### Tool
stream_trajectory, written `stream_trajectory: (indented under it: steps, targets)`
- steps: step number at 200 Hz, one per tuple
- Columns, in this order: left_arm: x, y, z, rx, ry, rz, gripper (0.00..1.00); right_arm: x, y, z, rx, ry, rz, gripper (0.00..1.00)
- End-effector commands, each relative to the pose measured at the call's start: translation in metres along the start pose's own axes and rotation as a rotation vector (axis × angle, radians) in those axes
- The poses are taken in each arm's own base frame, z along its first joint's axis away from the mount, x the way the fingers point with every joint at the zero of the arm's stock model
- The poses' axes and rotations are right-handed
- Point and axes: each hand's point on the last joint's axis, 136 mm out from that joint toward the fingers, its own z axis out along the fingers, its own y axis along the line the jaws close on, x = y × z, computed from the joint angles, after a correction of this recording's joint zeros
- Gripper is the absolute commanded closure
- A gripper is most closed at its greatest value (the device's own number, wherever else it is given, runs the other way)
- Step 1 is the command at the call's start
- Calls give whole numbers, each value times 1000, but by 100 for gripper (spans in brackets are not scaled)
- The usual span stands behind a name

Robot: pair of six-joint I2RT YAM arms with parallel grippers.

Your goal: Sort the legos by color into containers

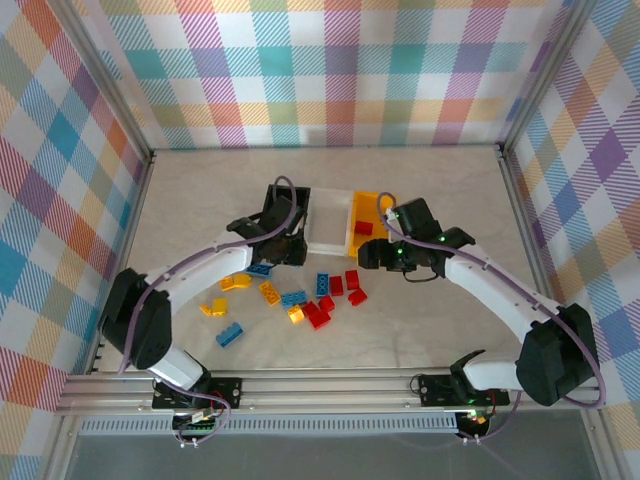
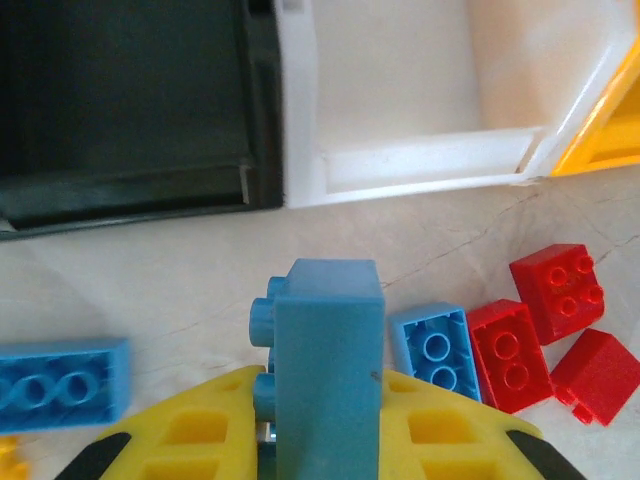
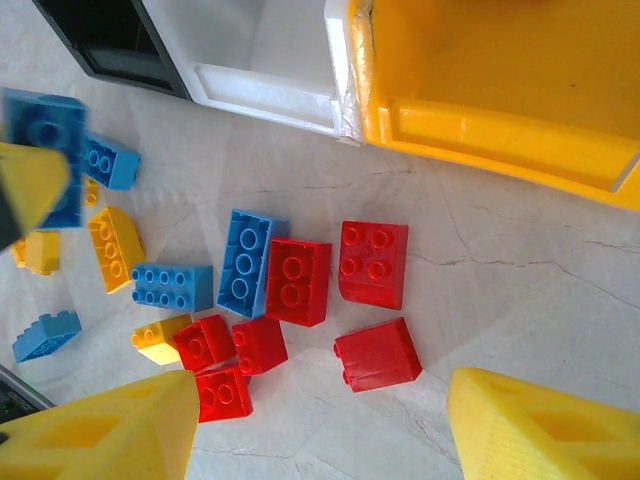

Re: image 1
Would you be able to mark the red lego brick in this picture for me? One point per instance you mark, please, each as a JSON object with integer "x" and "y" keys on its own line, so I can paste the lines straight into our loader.
{"x": 363, "y": 228}
{"x": 311, "y": 309}
{"x": 326, "y": 302}
{"x": 320, "y": 319}
{"x": 352, "y": 279}
{"x": 336, "y": 286}
{"x": 357, "y": 297}

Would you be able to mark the blue lego brick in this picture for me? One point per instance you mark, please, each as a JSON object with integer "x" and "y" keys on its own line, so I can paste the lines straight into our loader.
{"x": 322, "y": 283}
{"x": 229, "y": 335}
{"x": 260, "y": 270}
{"x": 294, "y": 298}

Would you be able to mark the yellow long lego brick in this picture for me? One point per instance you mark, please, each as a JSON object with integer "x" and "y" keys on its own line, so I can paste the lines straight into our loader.
{"x": 269, "y": 291}

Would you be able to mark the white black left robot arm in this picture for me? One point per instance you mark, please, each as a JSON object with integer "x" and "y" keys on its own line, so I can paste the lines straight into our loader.
{"x": 220, "y": 257}

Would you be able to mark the yellow plastic bin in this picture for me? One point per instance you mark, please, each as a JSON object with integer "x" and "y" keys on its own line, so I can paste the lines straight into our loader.
{"x": 367, "y": 205}

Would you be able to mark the white plastic bin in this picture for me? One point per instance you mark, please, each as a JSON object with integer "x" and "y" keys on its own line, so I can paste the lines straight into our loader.
{"x": 327, "y": 220}

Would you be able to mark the black plastic bin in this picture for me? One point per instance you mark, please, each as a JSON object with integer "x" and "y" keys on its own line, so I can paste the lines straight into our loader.
{"x": 300, "y": 191}

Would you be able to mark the controller board orange connector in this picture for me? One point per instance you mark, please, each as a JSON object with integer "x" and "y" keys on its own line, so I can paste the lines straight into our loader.
{"x": 480, "y": 422}

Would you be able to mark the green terminal controller board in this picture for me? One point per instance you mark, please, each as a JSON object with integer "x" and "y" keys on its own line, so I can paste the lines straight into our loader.
{"x": 200, "y": 427}

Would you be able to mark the aluminium side rail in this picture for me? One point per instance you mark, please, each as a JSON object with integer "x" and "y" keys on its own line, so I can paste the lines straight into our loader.
{"x": 135, "y": 215}
{"x": 524, "y": 225}

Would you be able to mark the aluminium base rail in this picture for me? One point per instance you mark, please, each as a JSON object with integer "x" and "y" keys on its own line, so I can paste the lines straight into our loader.
{"x": 325, "y": 387}

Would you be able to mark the aluminium frame post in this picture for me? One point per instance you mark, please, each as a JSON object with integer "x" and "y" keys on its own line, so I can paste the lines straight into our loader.
{"x": 545, "y": 75}
{"x": 107, "y": 82}

